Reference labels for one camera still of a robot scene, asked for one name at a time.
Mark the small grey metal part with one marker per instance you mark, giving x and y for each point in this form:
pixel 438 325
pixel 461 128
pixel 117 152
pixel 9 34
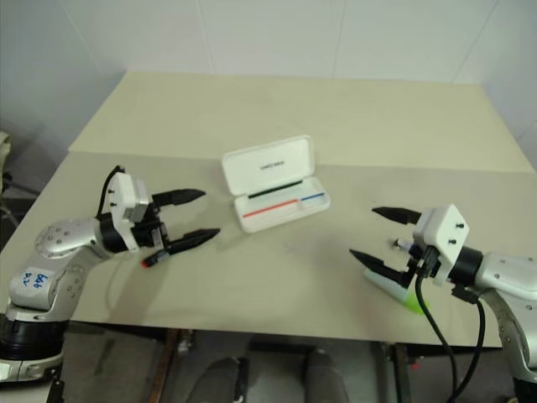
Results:
pixel 400 243

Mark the white green highlighter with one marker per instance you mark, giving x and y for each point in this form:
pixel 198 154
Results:
pixel 413 303

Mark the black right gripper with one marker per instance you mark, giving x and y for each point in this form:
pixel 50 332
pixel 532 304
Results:
pixel 425 264

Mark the black marker with red cap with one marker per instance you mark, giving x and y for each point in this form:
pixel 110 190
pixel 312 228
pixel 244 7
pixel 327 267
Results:
pixel 157 259

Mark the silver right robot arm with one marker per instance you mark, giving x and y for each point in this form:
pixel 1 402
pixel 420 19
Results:
pixel 503 268

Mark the blue pen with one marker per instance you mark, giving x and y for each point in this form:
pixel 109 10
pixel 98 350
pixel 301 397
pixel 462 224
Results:
pixel 312 196

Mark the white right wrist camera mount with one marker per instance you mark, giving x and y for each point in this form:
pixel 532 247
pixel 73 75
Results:
pixel 444 228

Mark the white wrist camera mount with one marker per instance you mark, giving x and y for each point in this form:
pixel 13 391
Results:
pixel 121 197
pixel 444 228

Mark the black crossbar under table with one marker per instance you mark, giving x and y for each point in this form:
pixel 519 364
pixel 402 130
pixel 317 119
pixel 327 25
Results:
pixel 310 346

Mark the white rectangular box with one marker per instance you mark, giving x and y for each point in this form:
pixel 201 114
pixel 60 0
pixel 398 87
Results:
pixel 268 176

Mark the rusty metal table leg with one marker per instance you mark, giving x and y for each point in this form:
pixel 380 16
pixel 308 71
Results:
pixel 157 365
pixel 394 373

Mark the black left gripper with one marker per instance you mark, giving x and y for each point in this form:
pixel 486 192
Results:
pixel 149 236

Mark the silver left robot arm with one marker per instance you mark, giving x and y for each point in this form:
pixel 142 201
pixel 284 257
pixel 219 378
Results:
pixel 63 239

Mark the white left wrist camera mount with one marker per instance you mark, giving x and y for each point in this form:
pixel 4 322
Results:
pixel 121 197

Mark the red pen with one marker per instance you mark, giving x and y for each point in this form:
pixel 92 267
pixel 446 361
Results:
pixel 268 208

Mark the black green pen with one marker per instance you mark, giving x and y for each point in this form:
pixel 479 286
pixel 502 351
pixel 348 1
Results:
pixel 272 189

